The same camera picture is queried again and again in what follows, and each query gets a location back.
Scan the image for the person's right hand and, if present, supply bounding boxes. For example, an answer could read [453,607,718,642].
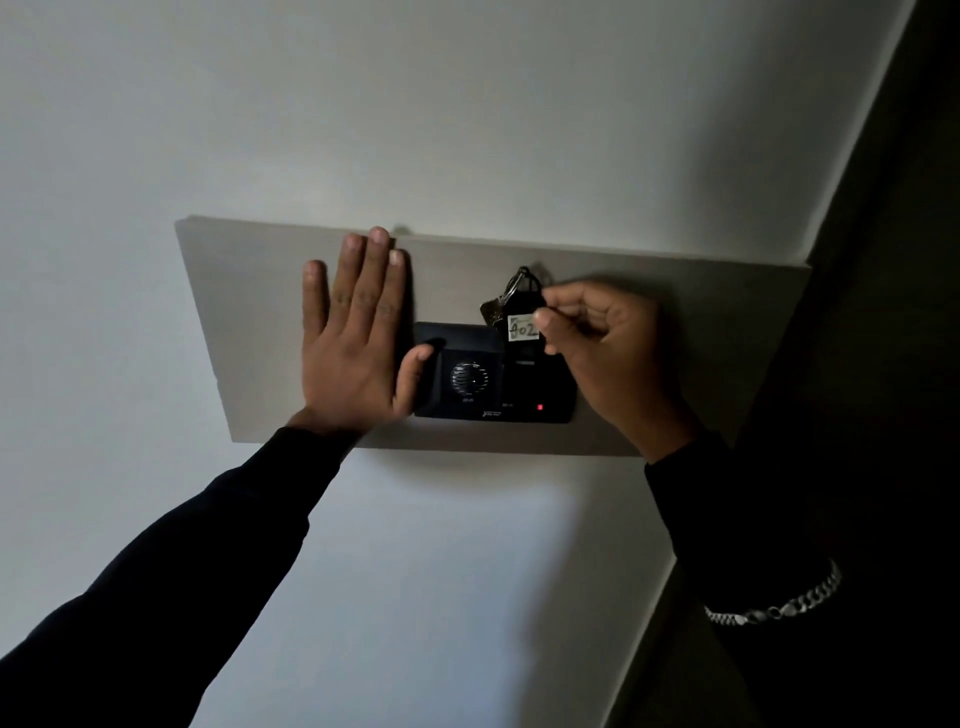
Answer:
[531,279,704,464]

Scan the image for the person's left hand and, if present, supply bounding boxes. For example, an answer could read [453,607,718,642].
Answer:
[288,227,435,436]

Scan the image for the black key tag white label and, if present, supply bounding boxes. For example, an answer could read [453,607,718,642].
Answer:
[502,267,547,355]

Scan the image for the person's left forearm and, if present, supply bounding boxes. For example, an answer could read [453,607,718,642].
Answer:
[0,424,363,728]

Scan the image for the person's right forearm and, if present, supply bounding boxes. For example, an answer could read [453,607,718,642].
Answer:
[643,430,864,728]

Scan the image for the metal key ring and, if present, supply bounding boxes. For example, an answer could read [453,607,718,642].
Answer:
[501,265,543,303]

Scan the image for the black wall switch panel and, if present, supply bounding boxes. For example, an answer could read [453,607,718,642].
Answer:
[411,321,579,426]

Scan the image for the grey wooden wall board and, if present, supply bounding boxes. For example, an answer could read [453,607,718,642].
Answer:
[174,216,814,459]

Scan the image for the silver chain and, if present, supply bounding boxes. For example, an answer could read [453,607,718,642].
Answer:
[703,558,844,629]

